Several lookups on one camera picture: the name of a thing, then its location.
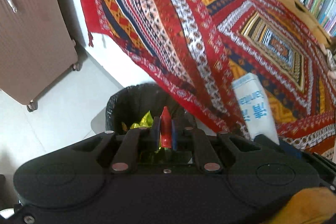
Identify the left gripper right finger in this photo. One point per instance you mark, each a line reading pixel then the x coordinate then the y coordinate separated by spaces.
pixel 192 152

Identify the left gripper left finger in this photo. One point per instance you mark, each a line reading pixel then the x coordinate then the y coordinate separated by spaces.
pixel 135 141

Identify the gold foil wrapper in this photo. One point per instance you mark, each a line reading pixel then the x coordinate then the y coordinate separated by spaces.
pixel 146 122

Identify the red snack bag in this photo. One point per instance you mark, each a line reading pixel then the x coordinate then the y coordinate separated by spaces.
pixel 165 129

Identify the white blue tissue pack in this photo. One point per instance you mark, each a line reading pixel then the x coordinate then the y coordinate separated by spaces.
pixel 255 107

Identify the person right hand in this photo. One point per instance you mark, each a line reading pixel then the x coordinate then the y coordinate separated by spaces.
pixel 312 205

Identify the red patterned tablecloth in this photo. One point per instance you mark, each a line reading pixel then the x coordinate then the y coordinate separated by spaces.
pixel 195 49

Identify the brown haired doll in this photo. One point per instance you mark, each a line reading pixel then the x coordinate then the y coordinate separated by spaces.
pixel 330 57

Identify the pink suitcase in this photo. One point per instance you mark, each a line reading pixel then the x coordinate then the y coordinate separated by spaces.
pixel 36 49

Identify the wooden drawer shelf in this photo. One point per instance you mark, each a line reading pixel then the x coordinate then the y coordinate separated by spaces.
pixel 298 9

